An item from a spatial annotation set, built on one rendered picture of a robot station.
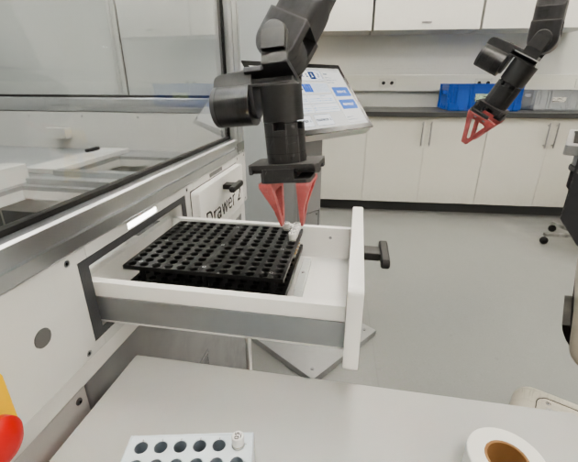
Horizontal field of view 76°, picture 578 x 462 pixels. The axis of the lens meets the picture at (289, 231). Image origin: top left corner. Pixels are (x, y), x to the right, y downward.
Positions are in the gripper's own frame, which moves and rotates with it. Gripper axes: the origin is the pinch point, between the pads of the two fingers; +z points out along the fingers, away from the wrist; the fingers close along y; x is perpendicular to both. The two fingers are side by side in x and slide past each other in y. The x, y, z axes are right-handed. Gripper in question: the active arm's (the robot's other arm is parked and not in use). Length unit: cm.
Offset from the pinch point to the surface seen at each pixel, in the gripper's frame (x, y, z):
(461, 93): 308, 79, -9
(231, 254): -7.2, -7.6, 2.7
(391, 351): 90, 18, 94
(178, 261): -11.0, -13.9, 2.3
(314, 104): 89, -11, -15
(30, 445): -30.2, -24.2, 15.8
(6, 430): -37.2, -14.1, 4.1
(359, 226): 0.7, 10.1, 1.4
